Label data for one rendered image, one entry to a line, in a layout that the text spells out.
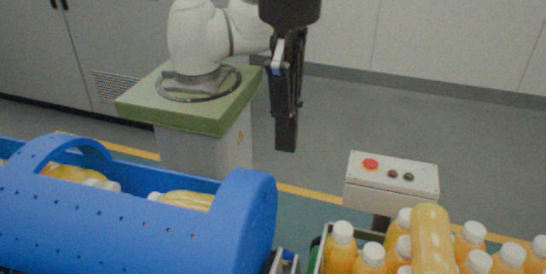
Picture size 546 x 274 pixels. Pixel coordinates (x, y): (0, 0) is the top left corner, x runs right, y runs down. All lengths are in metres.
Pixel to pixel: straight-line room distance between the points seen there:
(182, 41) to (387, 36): 2.41
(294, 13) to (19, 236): 0.61
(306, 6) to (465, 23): 2.96
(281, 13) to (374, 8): 2.90
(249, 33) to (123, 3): 1.47
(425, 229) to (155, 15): 2.05
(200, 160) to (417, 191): 0.74
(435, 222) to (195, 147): 0.82
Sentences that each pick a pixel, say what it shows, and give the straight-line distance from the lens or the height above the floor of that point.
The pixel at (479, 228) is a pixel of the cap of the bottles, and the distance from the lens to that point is 0.88.
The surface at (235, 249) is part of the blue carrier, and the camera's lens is 0.62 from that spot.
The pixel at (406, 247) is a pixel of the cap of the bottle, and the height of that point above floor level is 1.10.
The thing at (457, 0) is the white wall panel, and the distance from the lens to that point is 3.31.
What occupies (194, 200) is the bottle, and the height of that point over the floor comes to 1.18.
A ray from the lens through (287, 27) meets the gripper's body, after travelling 0.45.
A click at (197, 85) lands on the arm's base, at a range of 1.27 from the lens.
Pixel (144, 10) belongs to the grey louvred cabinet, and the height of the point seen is 0.94.
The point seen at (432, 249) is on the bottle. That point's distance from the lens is 0.72.
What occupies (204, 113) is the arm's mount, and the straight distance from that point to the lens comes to 1.16.
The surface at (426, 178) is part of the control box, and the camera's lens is 0.94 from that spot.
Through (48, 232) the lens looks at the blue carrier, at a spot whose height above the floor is 1.17.
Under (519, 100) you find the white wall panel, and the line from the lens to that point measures 3.68.
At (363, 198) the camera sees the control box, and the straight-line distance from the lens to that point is 0.94.
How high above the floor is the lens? 1.69
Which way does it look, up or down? 34 degrees down
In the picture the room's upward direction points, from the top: straight up
